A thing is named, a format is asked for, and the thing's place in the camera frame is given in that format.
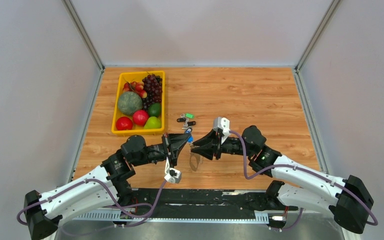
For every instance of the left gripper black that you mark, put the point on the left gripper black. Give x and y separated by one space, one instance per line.
173 143

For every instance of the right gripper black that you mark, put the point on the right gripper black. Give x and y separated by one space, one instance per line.
207 152

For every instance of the clear keyring holder with rings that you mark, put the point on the clear keyring holder with rings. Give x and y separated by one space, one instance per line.
195 160

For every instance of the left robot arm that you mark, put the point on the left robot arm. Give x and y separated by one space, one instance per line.
106 185

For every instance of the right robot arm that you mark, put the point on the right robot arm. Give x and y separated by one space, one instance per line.
346 200

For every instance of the green key tag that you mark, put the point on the green key tag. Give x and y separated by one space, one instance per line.
189 116

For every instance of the yellow green fruit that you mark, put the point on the yellow green fruit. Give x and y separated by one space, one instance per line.
153 122

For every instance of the green lime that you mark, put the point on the green lime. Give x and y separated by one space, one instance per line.
155 110

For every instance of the red apple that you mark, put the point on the red apple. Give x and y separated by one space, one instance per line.
140 117

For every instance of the red tomato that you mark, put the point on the red tomato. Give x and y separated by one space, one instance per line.
124 124

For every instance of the green melon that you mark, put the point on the green melon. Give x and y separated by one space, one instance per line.
129 102

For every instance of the purple grape bunch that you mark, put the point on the purple grape bunch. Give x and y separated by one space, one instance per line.
153 86

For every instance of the red peaches cluster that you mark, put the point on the red peaches cluster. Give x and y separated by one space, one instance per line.
137 87

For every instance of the yellow plastic bin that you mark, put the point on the yellow plastic bin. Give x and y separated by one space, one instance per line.
137 130

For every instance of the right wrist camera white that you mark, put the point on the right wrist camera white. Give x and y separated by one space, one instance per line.
221 125

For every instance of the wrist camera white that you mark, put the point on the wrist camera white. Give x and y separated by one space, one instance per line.
171 175
221 125

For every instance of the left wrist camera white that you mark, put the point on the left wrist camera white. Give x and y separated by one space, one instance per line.
171 175

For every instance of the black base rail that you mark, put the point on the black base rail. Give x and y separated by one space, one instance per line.
201 203

